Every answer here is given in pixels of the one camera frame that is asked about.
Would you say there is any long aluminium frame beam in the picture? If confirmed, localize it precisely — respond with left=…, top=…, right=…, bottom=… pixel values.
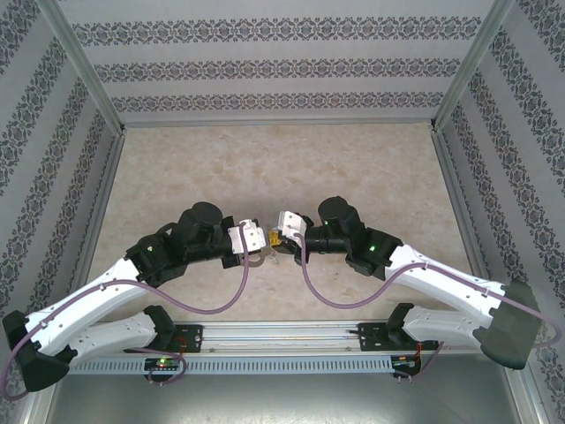
left=121, top=117, right=438, bottom=131

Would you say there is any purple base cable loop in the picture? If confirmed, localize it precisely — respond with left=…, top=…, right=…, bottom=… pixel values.
left=148, top=351, right=189, bottom=388
left=395, top=339, right=443, bottom=386

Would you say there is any slotted grey cable duct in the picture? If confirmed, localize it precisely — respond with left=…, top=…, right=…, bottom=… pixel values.
left=70, top=352, right=426, bottom=377

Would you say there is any grey metal base sheet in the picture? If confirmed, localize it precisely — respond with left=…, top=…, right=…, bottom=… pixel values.
left=26, top=373, right=544, bottom=424

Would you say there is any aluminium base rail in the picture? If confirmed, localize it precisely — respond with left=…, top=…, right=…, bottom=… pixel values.
left=123, top=321, right=491, bottom=357

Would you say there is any aluminium frame corner post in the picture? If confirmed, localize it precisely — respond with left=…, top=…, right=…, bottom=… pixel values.
left=427, top=0, right=517, bottom=133
left=34, top=0, right=129, bottom=136

